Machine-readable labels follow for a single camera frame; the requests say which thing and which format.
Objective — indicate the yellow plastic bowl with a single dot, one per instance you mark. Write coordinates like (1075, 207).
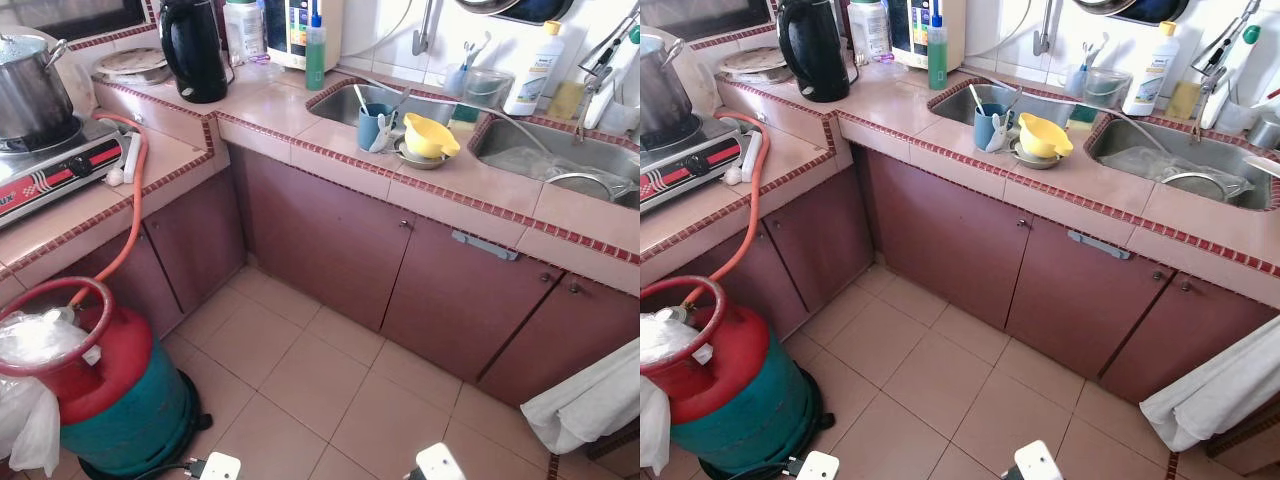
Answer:
(1045, 135)
(430, 135)

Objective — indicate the blue mug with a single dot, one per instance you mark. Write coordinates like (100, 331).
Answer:
(375, 125)
(992, 125)

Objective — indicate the metal strainer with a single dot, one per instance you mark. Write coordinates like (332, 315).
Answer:
(580, 180)
(1195, 180)

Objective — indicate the red and steel gas stove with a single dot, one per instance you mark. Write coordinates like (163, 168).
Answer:
(50, 175)
(685, 160)

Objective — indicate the white plastic bag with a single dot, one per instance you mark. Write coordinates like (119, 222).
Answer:
(25, 340)
(660, 340)

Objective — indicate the maroon cabinet door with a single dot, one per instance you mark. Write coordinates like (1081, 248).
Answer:
(770, 290)
(560, 340)
(940, 235)
(1085, 300)
(1170, 340)
(200, 235)
(320, 235)
(820, 235)
(140, 285)
(465, 300)

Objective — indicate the crumpled clear plastic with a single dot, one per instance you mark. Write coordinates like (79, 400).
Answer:
(1140, 160)
(530, 160)

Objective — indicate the steel cooking pot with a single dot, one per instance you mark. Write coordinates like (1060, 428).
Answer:
(30, 95)
(665, 95)

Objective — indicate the chrome sink faucet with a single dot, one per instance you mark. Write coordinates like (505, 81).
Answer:
(1210, 90)
(590, 95)

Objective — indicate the yellow sponge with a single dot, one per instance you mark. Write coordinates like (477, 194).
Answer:
(565, 100)
(1185, 100)

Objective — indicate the white bottle green cap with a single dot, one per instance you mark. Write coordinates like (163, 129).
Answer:
(1230, 75)
(612, 80)

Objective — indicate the white cloth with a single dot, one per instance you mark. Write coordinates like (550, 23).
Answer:
(1210, 390)
(585, 400)

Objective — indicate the red and green gas cylinder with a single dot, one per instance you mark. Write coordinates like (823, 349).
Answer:
(110, 390)
(740, 390)

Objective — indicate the white detergent bottle yellow cap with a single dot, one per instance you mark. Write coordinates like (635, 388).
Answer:
(530, 70)
(1150, 70)

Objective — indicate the round metal tray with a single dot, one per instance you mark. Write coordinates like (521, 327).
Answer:
(755, 65)
(130, 65)

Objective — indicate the clear plastic container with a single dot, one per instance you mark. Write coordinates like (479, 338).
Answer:
(487, 88)
(1107, 88)

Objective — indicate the green sponge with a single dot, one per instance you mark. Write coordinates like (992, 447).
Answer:
(1083, 114)
(463, 113)

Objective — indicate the blue toothbrush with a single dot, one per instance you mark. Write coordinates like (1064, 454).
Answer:
(478, 50)
(1095, 48)

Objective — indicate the small steel sink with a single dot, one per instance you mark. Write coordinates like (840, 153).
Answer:
(1040, 103)
(420, 105)

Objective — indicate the black electric kettle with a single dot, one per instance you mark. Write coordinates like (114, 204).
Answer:
(195, 55)
(815, 50)

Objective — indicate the hanging steel pan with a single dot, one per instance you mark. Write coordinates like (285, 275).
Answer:
(510, 8)
(1130, 8)

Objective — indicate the clear jar with white lid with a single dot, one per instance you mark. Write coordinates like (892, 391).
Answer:
(868, 30)
(243, 35)

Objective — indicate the beige water purifier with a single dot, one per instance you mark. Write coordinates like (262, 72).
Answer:
(290, 30)
(915, 30)

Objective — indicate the green soap bottle blue cap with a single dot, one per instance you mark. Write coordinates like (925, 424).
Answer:
(315, 60)
(937, 60)

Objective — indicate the beige plastic scoop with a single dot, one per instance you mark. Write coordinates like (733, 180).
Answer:
(1262, 165)

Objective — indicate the small steel cup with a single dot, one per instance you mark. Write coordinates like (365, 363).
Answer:
(1265, 133)

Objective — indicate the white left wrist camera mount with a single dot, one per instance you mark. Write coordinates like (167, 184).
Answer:
(222, 468)
(817, 467)

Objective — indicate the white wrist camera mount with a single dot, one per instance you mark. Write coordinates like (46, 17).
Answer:
(817, 467)
(222, 468)
(440, 463)
(1035, 462)

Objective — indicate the chrome wall tap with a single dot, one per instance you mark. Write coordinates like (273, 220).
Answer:
(1045, 35)
(425, 35)

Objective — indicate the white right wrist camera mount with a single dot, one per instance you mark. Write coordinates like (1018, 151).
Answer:
(1035, 462)
(440, 463)

